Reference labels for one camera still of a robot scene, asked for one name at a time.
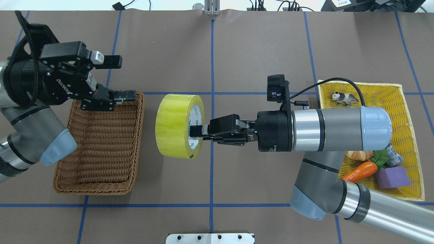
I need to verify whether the yellow woven basket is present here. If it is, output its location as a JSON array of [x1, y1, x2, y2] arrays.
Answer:
[[319, 81, 425, 201]]

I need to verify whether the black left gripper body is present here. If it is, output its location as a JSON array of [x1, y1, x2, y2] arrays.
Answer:
[[7, 41, 114, 111]]

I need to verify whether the small can with label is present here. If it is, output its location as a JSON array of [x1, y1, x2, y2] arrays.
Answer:
[[386, 143, 404, 168]]

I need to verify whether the yellow tape roll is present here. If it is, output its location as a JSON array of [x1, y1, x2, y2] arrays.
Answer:
[[155, 93, 205, 159]]

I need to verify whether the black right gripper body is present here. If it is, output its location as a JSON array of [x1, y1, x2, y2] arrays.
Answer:
[[208, 110, 293, 152]]

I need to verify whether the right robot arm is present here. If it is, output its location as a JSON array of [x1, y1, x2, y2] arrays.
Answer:
[[188, 106, 433, 244]]

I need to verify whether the toy croissant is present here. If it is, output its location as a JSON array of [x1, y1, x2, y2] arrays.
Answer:
[[345, 151, 373, 161]]

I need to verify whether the orange toy carrot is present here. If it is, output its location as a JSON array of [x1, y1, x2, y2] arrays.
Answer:
[[343, 149, 388, 183]]

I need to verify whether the brown wicker basket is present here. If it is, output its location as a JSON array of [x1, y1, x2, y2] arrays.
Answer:
[[53, 91, 145, 196]]

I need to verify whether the purple foam block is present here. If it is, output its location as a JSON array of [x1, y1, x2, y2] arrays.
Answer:
[[375, 166, 411, 189]]

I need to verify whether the panda figurine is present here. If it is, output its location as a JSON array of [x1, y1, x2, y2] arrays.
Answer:
[[332, 92, 359, 107]]

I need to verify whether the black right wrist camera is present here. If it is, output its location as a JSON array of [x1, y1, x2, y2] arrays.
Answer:
[[267, 74, 291, 111]]

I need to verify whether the aluminium frame post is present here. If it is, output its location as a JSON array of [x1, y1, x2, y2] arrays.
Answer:
[[204, 0, 221, 16]]

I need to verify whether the black usb hub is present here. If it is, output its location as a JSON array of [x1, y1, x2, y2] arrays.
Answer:
[[246, 0, 303, 12]]

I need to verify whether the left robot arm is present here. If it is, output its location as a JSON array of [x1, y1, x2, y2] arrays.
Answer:
[[1, 40, 136, 183]]

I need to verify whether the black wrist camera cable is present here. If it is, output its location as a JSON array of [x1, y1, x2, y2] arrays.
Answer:
[[288, 78, 366, 106]]

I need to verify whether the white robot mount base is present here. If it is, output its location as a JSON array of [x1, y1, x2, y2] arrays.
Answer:
[[165, 233, 256, 244]]

